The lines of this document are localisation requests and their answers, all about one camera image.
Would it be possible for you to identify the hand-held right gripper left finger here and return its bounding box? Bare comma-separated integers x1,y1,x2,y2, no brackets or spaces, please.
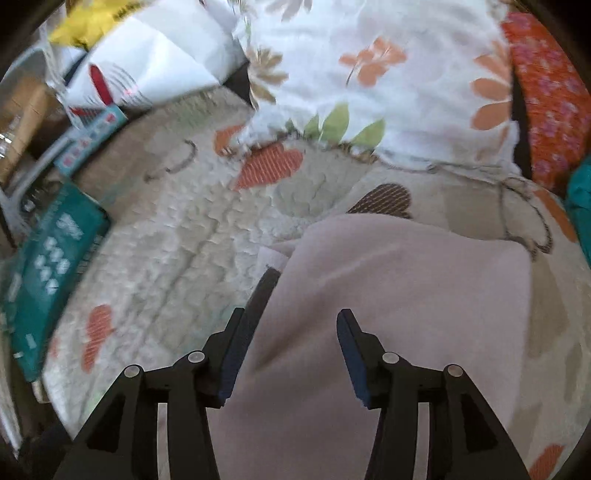
53,308,245,480

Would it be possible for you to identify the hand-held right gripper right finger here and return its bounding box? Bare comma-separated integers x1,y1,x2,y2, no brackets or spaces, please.
336,308,532,480

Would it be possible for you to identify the pink floral towel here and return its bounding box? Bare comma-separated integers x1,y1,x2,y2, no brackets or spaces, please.
203,213,534,480

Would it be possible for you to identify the cream quilted bedspread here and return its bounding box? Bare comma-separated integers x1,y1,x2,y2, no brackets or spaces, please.
9,85,587,480

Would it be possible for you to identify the green cardboard box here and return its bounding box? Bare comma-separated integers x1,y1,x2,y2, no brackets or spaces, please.
0,182,112,384

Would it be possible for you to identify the light blue flat box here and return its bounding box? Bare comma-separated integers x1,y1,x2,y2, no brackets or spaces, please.
53,104,129,178

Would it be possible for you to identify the white floral pillow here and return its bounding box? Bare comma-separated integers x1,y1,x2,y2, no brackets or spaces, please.
203,0,522,175

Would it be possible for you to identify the teal cloth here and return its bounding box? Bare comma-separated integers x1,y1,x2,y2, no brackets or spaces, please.
564,157,591,268

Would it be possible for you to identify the white paper bag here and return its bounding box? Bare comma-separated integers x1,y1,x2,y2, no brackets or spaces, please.
60,14,245,123

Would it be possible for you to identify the brown cardboard box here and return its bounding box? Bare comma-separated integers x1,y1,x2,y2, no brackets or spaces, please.
0,76,56,185

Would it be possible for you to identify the orange floral pillow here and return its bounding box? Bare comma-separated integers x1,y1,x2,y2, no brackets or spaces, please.
501,11,591,195

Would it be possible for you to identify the yellow plastic bag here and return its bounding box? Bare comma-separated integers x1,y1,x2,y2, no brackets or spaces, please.
48,0,153,49

